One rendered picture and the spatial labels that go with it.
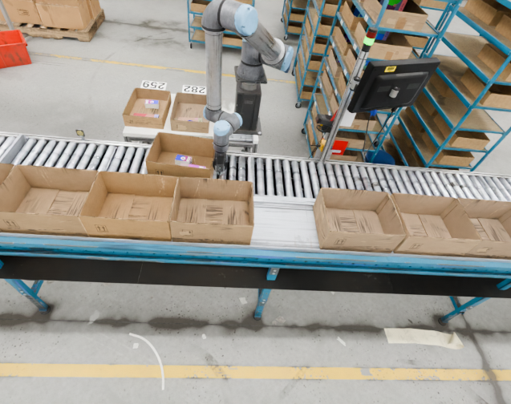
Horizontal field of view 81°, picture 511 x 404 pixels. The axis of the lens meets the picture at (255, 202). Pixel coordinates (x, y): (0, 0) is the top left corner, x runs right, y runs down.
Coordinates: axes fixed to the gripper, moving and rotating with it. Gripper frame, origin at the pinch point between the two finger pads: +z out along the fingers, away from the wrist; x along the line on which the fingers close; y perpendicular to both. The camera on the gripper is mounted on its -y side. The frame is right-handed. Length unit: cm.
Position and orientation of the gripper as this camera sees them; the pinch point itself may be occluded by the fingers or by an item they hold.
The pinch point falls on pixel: (219, 174)
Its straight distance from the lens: 195.8
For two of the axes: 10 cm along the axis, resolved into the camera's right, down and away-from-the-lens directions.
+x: -9.9, -0.7, -1.0
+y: -0.2, -7.6, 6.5
